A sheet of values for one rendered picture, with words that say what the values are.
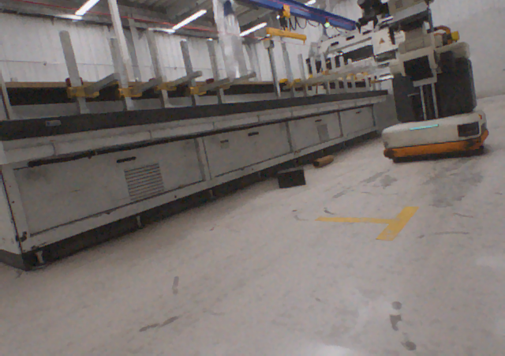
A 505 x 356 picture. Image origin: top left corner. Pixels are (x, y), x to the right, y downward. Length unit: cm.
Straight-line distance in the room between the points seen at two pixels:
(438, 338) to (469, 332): 6
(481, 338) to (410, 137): 206
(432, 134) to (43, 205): 248
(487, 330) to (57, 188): 184
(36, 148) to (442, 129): 246
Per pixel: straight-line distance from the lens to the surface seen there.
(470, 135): 271
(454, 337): 81
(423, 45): 280
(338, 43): 645
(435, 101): 297
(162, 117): 203
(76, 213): 205
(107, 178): 212
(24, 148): 175
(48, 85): 199
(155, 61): 214
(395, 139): 277
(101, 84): 171
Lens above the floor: 46
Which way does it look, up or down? 5 degrees down
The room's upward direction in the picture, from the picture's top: 11 degrees counter-clockwise
